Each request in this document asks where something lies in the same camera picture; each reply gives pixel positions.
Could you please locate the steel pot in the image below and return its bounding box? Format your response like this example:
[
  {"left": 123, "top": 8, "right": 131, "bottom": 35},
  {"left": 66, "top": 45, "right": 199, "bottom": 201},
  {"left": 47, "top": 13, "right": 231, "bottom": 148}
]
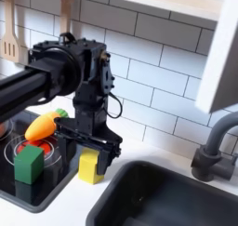
[{"left": 0, "top": 119, "right": 14, "bottom": 141}]

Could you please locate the black toy stove top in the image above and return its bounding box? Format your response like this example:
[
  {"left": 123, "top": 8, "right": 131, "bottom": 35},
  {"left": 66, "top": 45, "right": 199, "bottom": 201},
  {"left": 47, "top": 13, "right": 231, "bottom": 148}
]
[{"left": 0, "top": 108, "right": 79, "bottom": 214}]

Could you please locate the green block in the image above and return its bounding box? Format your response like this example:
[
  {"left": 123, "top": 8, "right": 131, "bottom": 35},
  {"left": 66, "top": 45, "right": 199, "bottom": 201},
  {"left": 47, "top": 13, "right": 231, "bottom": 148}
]
[{"left": 13, "top": 144, "right": 46, "bottom": 186}]

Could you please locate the dark grey sink basin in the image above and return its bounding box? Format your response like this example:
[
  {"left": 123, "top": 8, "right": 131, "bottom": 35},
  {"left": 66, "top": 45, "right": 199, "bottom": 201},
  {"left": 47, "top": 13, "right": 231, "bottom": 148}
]
[{"left": 86, "top": 159, "right": 238, "bottom": 226}]

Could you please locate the dark grey tap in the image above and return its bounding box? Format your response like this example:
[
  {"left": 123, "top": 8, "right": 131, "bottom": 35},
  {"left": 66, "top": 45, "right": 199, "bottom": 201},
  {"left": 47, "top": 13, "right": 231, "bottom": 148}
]
[{"left": 190, "top": 111, "right": 238, "bottom": 183}]

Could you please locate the orange toy carrot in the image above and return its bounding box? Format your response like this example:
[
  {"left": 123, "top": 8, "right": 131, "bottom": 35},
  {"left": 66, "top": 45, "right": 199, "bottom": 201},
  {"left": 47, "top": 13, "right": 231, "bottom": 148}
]
[{"left": 24, "top": 108, "right": 69, "bottom": 142}]

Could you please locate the slotted wooden spatula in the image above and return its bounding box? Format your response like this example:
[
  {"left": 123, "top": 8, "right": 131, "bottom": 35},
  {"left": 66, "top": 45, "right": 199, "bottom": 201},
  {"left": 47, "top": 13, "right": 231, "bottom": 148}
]
[{"left": 0, "top": 0, "right": 20, "bottom": 63}]

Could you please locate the yellow block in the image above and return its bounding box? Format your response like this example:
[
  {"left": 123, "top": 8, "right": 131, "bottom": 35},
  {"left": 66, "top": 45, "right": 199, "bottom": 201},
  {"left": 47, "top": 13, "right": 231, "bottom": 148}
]
[{"left": 77, "top": 147, "right": 105, "bottom": 186}]

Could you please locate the thin black cable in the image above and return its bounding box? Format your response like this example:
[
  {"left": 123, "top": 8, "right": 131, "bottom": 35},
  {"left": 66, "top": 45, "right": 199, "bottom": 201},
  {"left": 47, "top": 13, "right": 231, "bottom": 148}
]
[{"left": 104, "top": 91, "right": 124, "bottom": 120}]

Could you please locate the wooden spoon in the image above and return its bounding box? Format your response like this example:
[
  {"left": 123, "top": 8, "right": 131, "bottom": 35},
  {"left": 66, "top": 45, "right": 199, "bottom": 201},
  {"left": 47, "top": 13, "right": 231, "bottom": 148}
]
[{"left": 59, "top": 0, "right": 75, "bottom": 36}]

